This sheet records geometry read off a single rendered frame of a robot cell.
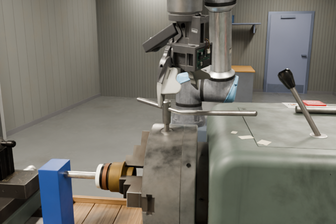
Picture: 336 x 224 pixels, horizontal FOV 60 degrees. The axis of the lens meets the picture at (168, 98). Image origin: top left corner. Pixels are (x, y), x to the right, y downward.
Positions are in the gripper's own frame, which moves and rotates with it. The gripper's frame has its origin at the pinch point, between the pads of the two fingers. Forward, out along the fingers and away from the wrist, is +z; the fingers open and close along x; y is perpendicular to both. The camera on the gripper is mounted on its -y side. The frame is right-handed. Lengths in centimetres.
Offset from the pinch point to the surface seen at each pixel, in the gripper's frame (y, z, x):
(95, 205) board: -33, 47, -6
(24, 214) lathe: -46, 45, -25
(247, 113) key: 18.3, -1.0, -0.3
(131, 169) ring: -11.9, 22.6, -6.1
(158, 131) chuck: -5.1, 9.9, -1.9
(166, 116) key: -2.8, 5.5, -1.0
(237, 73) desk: -250, 170, 551
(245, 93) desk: -227, 216, 554
